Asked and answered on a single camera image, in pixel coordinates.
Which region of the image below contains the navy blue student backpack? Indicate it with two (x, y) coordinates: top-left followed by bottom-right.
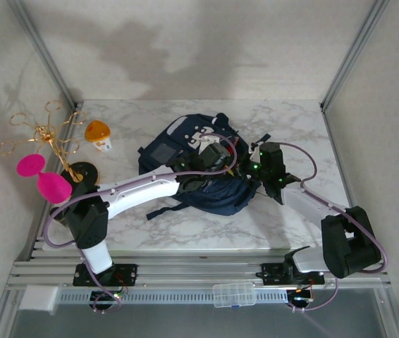
(137, 112), (271, 219)

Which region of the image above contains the orange lid yogurt cup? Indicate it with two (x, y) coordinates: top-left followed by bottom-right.
(84, 120), (113, 153)

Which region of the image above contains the clear plastic organizer box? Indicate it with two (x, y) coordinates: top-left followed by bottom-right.
(212, 282), (257, 309)

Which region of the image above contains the pink plastic goblet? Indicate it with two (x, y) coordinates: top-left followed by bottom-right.
(16, 154), (73, 204)

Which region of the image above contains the white foam block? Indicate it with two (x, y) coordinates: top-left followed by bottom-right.
(19, 285), (59, 313)

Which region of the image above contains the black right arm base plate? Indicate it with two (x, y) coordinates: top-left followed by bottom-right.
(255, 262), (326, 287)

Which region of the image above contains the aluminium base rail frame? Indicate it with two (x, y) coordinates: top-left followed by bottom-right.
(5, 248), (391, 292)

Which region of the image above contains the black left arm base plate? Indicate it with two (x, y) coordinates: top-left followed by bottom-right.
(73, 263), (139, 287)

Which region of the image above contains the grey slotted cable duct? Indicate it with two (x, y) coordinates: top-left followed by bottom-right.
(58, 289), (288, 304)

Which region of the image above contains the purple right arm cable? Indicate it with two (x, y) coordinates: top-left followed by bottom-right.
(278, 142), (389, 314)

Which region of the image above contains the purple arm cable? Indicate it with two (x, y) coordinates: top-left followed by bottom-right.
(44, 132), (239, 314)
(278, 142), (389, 314)

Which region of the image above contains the gold wire cup rack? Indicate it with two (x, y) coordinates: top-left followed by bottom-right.
(0, 100), (101, 187)

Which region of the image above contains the aluminium frame post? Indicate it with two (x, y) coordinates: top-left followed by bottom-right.
(321, 0), (391, 112)
(7, 0), (80, 110)

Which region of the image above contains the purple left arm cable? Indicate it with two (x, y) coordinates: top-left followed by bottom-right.
(44, 132), (239, 314)

